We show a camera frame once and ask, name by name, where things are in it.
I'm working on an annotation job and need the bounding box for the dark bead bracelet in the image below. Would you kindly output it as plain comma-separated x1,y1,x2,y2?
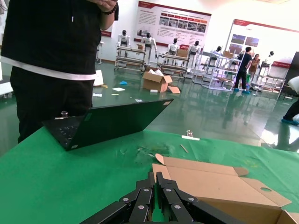
100,5,118,15

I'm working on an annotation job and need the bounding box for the person's left forearm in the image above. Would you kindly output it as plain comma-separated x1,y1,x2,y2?
100,4,119,31

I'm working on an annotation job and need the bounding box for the person's left hand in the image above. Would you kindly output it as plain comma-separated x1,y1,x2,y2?
92,0,118,12

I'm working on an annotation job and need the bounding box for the person in black shirt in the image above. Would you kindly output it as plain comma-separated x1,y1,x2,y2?
1,0,119,144

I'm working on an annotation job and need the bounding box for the white tube frame rack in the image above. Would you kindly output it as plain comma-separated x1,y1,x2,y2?
192,49,244,91

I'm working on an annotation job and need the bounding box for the large open cardboard box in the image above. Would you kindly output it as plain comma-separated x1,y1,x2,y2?
142,68,174,93

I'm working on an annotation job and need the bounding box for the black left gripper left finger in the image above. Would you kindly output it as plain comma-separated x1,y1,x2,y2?
80,171,156,224

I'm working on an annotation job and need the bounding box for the white red wall poster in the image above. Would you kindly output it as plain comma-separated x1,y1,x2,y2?
225,19,299,69
100,23,114,39
133,0,212,49

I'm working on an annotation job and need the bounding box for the metal workbench rack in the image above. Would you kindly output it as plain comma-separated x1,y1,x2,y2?
114,45,147,72
156,52,190,76
250,73,287,93

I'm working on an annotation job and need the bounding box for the woman in brown top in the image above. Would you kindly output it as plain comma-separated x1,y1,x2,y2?
247,54,261,87

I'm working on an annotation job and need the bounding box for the white black humanoid robot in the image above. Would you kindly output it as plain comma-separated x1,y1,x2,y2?
262,51,276,76
166,38,181,66
188,40,203,71
117,29,132,57
140,32,158,65
213,45,223,62

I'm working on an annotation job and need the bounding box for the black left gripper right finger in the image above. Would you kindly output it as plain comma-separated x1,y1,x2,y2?
155,171,238,224

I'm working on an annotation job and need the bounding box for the open brown cardboard box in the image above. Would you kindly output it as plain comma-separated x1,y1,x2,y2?
151,153,299,224

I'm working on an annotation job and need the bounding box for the black laptop keyboard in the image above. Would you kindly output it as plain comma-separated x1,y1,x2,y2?
42,98,175,152

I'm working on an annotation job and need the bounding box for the walking person with blue shoe covers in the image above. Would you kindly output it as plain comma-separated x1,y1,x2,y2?
281,76,299,126

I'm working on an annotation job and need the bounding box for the green table cloth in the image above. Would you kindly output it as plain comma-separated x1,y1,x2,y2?
0,127,299,224

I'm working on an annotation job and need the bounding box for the man in black clothes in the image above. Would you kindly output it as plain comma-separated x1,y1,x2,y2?
233,46,253,94

